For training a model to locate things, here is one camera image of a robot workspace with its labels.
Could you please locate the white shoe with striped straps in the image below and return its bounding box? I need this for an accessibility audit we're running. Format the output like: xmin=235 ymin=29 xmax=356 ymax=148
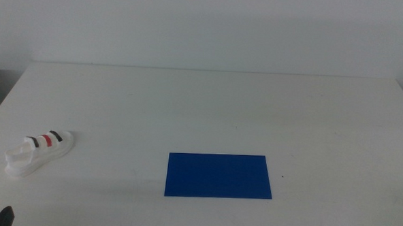
xmin=3 ymin=128 xmax=76 ymax=181

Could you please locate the blue rectangular mat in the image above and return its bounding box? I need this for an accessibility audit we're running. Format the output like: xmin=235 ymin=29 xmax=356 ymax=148
xmin=164 ymin=151 xmax=274 ymax=202

